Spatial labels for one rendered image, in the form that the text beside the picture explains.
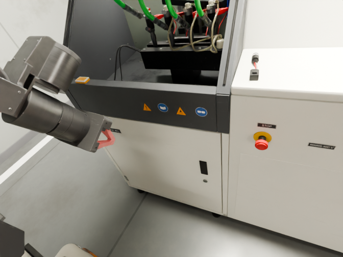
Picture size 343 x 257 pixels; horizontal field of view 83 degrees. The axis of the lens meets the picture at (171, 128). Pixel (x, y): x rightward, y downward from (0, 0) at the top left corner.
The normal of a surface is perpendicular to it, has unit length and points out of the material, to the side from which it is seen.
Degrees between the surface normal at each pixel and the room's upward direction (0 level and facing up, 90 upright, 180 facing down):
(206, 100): 90
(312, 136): 90
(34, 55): 92
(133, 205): 0
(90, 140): 27
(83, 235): 0
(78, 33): 90
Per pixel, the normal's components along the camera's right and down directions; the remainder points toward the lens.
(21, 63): -0.38, -0.31
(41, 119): 0.75, 0.45
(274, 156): -0.37, 0.70
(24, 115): 0.61, 0.62
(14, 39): 0.87, 0.22
